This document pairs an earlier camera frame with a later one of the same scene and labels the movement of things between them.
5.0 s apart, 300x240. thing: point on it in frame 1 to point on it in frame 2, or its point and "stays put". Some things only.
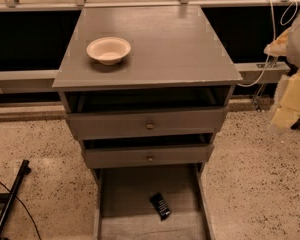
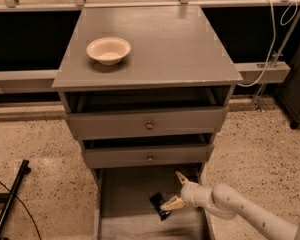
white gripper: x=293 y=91 to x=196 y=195
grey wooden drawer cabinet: x=146 y=87 stays put
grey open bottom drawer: x=123 y=209 stays put
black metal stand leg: x=9 y=197 stays put
